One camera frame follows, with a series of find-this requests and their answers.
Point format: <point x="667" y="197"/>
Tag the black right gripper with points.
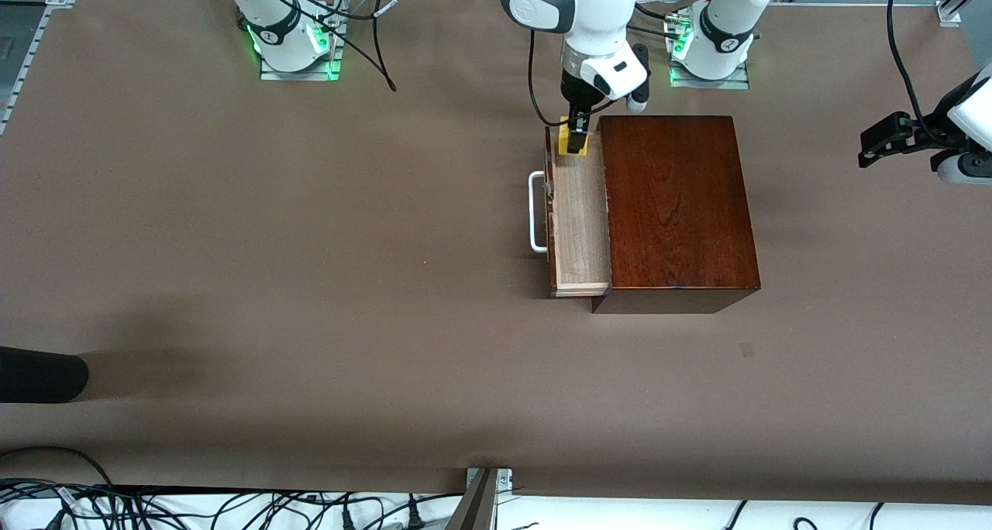
<point x="576" y="97"/>

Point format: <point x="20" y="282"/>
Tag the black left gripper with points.
<point x="924" y="131"/>

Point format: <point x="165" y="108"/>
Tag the yellow block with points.
<point x="595" y="139"/>

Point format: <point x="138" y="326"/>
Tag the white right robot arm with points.
<point x="589" y="18"/>

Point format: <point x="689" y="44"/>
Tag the dark brown wooden cabinet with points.
<point x="682" y="204"/>

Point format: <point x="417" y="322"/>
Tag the brown table cover sheet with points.
<point x="310" y="243"/>

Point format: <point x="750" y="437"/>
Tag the black rounded object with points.
<point x="39" y="375"/>

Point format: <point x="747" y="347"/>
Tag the aluminium corner bracket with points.
<point x="948" y="14"/>

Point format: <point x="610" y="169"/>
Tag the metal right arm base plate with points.
<point x="298" y="75"/>

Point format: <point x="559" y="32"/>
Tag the small metal bracket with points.
<point x="505" y="480"/>

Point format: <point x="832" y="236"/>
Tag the dark metal post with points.
<point x="474" y="507"/>

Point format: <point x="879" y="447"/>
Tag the perforated aluminium rail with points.
<point x="27" y="57"/>

